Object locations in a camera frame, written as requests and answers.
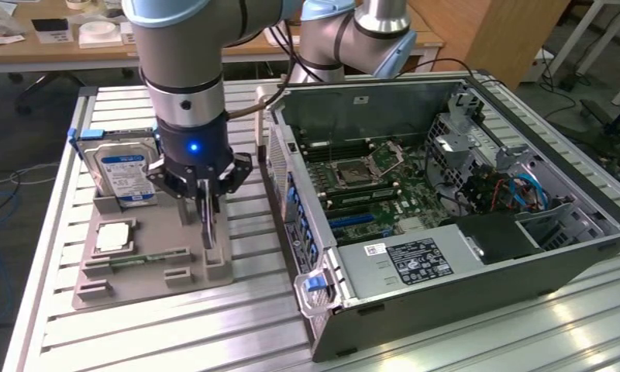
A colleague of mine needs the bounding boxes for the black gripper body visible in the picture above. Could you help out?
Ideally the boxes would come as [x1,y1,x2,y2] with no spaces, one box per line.
[157,114,237,174]

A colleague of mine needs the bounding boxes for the graphics card with metal bracket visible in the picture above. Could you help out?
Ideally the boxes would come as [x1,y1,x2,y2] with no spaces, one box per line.
[194,177,222,253]

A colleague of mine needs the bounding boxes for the hard disk with blue caddy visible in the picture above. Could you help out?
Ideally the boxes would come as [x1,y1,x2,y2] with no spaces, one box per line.
[66,124,164,212]

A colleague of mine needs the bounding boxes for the silver CPU chip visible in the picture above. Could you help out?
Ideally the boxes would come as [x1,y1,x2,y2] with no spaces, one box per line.
[94,223,133,251]

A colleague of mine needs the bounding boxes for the green RAM stick bare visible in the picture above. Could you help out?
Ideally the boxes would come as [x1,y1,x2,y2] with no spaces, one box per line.
[109,251,181,267]

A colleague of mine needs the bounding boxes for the CPU socket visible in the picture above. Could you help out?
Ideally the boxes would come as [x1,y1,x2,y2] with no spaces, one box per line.
[332,158,378,191]

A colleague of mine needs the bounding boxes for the RAM stick with black label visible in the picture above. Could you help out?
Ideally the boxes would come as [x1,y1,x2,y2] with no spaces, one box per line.
[322,187,400,203]

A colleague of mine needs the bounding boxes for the blue expansion slot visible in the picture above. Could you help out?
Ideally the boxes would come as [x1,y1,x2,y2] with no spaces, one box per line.
[328,214,372,230]

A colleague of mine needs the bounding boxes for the grey plastic parts rack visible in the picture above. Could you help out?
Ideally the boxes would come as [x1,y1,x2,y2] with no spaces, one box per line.
[70,188,236,311]

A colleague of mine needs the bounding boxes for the metal socket cover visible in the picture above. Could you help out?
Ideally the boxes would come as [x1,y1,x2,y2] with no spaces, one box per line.
[365,139,406,176]

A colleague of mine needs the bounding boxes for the small white labelled box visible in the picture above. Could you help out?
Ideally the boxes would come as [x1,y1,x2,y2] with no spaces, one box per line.
[118,20,138,46]

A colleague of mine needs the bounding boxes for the green motherboard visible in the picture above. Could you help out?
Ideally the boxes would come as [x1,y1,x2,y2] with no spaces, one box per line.
[292,127,464,248]

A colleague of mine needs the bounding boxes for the grey power supply unit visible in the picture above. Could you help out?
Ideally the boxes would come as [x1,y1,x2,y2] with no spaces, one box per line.
[336,224,485,302]

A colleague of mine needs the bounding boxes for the black chair base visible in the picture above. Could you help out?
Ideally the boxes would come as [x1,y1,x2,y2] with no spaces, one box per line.
[6,67,136,115]

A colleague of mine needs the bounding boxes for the long wooden desk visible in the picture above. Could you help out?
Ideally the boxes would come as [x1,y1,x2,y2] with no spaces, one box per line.
[0,0,445,74]

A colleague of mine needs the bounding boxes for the white box with black top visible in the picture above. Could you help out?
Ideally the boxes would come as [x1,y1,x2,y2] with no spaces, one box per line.
[29,18,75,45]

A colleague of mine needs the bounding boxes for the perforated metal disk bay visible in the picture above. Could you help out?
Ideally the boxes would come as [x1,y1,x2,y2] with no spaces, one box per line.
[424,113,500,195]

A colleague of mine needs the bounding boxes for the dark grey open PC case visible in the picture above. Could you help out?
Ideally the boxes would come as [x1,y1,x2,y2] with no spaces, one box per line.
[254,71,620,363]

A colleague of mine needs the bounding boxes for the white floor socket box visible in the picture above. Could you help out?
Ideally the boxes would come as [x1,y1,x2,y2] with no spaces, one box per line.
[526,48,557,84]

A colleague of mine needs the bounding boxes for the wooden cabinet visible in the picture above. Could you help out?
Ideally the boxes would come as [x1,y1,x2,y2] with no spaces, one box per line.
[406,0,572,91]

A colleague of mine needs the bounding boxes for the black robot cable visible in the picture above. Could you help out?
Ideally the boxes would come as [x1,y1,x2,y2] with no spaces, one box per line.
[225,21,304,119]

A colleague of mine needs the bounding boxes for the white box with tape ring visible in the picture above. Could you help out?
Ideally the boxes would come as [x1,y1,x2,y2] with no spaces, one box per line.
[77,21,125,50]

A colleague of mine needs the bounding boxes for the thin black cable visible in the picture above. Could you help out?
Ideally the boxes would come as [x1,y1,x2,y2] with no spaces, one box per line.
[400,57,502,87]

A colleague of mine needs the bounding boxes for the red wire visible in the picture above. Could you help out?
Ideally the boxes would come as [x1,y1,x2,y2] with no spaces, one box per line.
[492,177,512,212]

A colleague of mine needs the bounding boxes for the blue wire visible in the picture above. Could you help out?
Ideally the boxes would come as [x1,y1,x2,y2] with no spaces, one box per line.
[510,173,549,213]

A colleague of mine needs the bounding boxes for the white metal table frame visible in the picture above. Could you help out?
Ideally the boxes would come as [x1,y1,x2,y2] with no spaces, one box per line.
[547,0,620,106]

